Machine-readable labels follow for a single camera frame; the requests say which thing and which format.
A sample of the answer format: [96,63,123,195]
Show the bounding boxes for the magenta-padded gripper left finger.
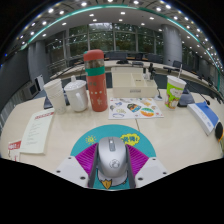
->
[53,142,100,190]

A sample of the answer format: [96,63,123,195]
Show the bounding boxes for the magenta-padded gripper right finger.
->
[125,143,169,190]

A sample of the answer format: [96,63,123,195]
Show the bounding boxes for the silver computer mouse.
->
[96,136,129,179]

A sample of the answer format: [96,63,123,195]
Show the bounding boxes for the round teal cartoon mouse pad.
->
[69,124,157,191]

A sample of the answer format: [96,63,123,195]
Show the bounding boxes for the colourful sticker sheet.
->
[108,96,165,121]

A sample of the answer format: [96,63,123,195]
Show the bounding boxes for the white booklet with red heading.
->
[19,110,56,155]

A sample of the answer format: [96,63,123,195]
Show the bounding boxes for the white lidded mug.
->
[63,75,90,113]

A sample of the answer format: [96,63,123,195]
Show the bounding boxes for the stacked white paper cups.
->
[43,78,68,116]

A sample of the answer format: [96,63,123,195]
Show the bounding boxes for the cream cardboard box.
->
[111,66,159,99]

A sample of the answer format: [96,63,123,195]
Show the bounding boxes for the red bottle with green band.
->
[83,49,109,113]

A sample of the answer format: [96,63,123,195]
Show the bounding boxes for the green printed paper cup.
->
[164,74,188,111]

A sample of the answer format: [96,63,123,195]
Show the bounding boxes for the blue and white book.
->
[186,101,221,137]

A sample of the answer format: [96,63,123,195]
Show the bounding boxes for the white standing panel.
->
[34,74,46,92]

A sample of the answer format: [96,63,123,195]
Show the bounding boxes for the long beige conference desk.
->
[49,59,224,96]

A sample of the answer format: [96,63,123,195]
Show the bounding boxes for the dark office chairs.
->
[68,49,221,88]

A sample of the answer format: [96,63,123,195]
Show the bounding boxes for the ceiling lights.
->
[18,0,224,79]

